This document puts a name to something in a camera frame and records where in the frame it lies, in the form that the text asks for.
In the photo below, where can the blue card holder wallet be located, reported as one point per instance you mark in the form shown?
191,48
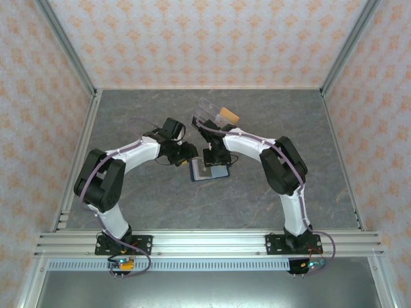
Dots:
221,172

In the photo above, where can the circuit board with blue light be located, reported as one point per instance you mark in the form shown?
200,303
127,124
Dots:
309,264

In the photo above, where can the white card with gold chip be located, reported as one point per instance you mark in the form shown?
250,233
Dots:
220,119

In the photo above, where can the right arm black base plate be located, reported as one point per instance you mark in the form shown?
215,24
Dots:
273,245

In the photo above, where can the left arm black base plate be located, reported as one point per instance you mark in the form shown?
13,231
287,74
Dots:
144,245

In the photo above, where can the clear acrylic card stand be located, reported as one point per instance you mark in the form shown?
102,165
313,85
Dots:
208,107

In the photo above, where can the aluminium frame post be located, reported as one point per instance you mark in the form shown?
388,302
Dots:
67,45
349,45

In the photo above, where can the aluminium side rail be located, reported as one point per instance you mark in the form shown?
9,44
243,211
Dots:
88,122
335,128

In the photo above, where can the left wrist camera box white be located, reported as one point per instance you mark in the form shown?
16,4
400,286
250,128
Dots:
182,134

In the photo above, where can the black card with white print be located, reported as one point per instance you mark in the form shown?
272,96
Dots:
196,123

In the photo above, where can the aluminium frame leg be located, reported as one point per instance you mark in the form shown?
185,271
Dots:
32,282
382,282

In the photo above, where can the aluminium mounting rail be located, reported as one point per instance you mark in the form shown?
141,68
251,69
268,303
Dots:
208,244

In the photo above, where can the plain orange card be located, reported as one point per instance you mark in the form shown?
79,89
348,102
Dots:
229,116

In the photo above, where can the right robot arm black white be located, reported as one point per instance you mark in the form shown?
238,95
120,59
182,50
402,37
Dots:
282,167

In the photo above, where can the circuit board with yellow connector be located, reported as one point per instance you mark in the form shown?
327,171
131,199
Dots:
128,264

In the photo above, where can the grey metal shelf panel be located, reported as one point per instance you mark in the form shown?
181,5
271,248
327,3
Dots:
208,288

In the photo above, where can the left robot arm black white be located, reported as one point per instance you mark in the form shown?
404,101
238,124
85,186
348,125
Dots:
96,183

